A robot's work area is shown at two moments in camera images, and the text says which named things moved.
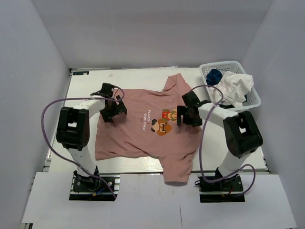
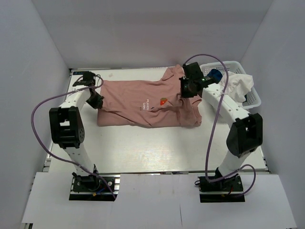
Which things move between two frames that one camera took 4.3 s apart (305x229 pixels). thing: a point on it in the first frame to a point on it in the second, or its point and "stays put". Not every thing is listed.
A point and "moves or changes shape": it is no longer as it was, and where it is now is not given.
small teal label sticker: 81,73 stays put
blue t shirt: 213,77 stays put
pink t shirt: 150,129 moves or changes shape
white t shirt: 235,87 stays put
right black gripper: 182,110 to 184,94
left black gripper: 119,108 to 98,103
